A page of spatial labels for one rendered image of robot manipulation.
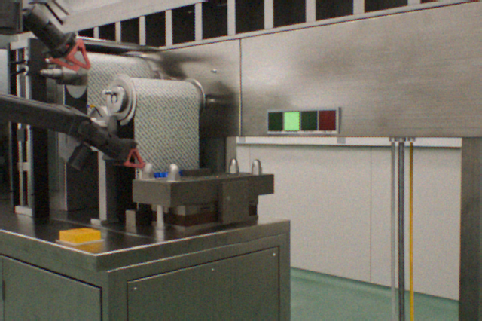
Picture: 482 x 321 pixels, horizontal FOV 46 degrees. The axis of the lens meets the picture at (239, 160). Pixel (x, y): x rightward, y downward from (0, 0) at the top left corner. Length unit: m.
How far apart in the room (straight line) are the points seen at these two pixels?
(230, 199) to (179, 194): 0.17
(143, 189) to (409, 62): 0.74
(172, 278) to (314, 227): 3.20
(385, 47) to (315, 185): 3.08
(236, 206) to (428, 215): 2.58
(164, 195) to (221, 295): 0.30
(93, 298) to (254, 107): 0.74
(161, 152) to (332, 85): 0.52
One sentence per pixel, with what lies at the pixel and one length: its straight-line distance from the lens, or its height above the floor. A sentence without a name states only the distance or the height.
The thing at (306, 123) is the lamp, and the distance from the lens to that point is 1.59.
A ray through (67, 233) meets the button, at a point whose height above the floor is 0.92.
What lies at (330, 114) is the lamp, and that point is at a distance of 1.54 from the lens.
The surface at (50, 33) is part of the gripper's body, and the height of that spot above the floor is 1.41.
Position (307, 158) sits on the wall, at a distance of 4.52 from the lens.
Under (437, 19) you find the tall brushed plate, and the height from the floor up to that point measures 1.41.
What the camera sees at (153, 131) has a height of 1.16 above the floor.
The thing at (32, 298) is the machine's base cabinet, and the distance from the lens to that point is 1.62.
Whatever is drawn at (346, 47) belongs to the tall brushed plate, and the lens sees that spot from 1.54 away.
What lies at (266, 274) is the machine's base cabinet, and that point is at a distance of 1.65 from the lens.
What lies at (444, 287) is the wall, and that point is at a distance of 4.07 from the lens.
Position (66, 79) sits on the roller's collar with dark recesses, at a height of 1.32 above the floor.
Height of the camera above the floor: 1.16
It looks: 3 degrees down
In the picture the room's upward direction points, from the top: straight up
